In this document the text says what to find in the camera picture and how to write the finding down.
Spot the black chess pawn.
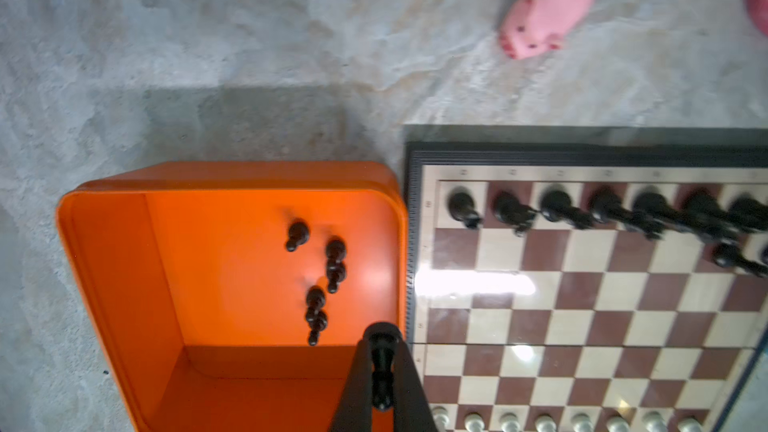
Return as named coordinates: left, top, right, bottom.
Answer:
left=370, top=334, right=397, bottom=412

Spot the folding chess board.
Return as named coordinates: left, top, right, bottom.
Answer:
left=406, top=143, right=767, bottom=431

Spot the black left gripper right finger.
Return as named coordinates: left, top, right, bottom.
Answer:
left=383, top=323, right=437, bottom=432

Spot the orange plastic tray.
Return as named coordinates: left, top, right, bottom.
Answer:
left=56, top=161, right=408, bottom=431

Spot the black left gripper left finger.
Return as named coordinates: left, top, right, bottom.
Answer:
left=328, top=323, right=384, bottom=431

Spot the pink pig toy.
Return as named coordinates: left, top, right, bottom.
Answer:
left=498, top=0, right=595, bottom=60

